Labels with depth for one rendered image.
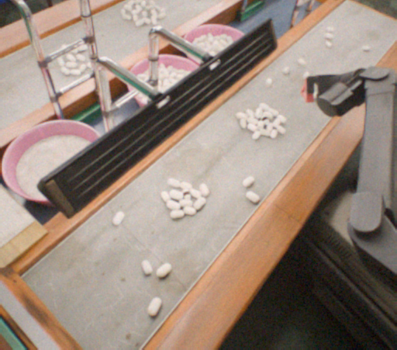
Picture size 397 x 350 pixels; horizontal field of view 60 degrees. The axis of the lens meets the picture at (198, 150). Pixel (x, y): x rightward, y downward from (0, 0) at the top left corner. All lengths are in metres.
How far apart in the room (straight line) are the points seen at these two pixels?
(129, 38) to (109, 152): 0.88
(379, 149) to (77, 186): 0.50
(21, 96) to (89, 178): 0.70
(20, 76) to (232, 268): 0.91
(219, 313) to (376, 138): 0.47
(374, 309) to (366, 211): 0.91
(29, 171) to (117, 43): 0.60
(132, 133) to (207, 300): 0.41
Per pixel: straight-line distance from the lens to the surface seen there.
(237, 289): 0.83
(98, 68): 0.72
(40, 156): 1.06
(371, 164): 0.65
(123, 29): 1.46
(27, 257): 0.88
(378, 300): 1.42
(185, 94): 0.66
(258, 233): 0.89
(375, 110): 0.75
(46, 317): 0.76
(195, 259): 0.86
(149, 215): 0.90
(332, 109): 0.83
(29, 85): 1.26
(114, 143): 0.57
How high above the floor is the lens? 1.55
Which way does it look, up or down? 52 degrees down
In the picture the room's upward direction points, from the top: 9 degrees clockwise
